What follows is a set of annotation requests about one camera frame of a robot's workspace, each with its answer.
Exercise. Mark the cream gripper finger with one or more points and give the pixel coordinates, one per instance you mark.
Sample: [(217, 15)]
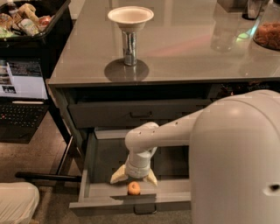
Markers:
[(119, 175), (151, 178)]

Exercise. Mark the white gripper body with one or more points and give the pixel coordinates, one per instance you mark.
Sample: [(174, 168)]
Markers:
[(139, 170)]

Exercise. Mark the orange fruit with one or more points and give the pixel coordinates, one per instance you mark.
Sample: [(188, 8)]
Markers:
[(134, 188)]

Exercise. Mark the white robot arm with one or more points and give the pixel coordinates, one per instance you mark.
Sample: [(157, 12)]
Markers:
[(234, 158)]

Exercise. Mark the open grey middle drawer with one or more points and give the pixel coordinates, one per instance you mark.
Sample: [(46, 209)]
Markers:
[(99, 196)]

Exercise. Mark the grey top drawer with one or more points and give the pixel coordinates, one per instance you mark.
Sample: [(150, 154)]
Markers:
[(131, 113)]

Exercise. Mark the white plastic bag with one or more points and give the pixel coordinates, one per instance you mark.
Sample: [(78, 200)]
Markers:
[(18, 202)]

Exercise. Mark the black laptop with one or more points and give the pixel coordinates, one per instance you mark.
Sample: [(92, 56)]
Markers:
[(23, 100)]

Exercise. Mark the silver metal can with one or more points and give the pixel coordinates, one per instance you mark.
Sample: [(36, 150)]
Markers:
[(129, 48)]

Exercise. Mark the white paper bowl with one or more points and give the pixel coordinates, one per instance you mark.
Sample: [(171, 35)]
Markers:
[(131, 18)]

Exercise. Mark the black bin of groceries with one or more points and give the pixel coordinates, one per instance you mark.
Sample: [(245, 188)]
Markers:
[(36, 29)]

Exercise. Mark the clear glass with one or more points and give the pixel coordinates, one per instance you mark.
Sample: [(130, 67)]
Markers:
[(253, 8)]

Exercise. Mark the black cart frame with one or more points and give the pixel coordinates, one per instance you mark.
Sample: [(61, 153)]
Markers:
[(61, 160)]

